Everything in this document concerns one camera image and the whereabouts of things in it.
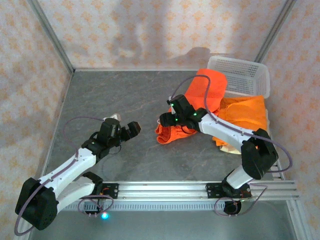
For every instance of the red-orange shorts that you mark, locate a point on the red-orange shorts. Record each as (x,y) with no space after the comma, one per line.
(200,87)

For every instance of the beige shorts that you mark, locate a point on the beige shorts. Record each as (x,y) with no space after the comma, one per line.
(230,149)

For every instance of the light orange shorts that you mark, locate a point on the light orange shorts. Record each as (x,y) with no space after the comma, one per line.
(245,112)

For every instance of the white plastic basket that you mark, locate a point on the white plastic basket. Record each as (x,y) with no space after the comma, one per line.
(246,72)

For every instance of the small lit connector block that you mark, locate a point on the small lit connector block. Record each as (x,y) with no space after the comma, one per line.
(100,215)

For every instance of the black round connector housing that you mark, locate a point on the black round connector housing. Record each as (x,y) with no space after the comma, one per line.
(231,208)

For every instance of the grey metal panel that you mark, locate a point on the grey metal panel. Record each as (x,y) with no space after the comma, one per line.
(162,226)

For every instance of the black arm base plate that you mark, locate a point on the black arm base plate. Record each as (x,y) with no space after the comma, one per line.
(111,190)
(212,190)

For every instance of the aluminium rail along wall foot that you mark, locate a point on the aluminium rail along wall foot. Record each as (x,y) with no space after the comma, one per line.
(125,69)

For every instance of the wide aluminium mounting rail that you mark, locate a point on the wide aluminium mounting rail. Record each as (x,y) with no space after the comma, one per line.
(162,190)

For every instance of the aluminium frame post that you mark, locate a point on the aluminium frame post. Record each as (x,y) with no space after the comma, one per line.
(275,30)
(51,35)

